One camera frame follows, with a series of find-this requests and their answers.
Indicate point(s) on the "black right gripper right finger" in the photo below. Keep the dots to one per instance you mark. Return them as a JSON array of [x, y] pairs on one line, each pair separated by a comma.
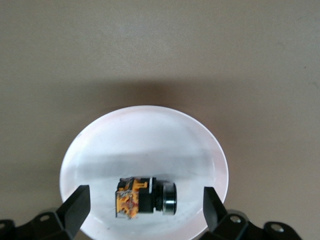
[[215, 212]]

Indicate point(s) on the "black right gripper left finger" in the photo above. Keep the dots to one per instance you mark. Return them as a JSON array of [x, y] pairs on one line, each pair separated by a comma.
[[75, 210]]

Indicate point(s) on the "orange and black switch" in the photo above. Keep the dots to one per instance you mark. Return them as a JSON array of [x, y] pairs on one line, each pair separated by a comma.
[[145, 200]]

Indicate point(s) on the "pink round plate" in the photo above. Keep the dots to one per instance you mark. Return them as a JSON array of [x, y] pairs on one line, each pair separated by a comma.
[[140, 140]]

